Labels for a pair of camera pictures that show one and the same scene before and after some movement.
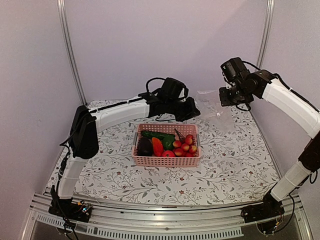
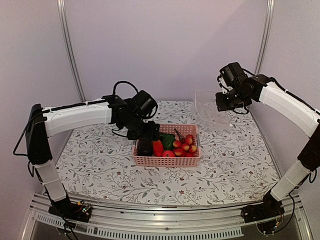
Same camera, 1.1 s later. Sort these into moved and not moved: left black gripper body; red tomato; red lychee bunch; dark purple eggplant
Moved: left black gripper body
Not moved: dark purple eggplant; red lychee bunch; red tomato
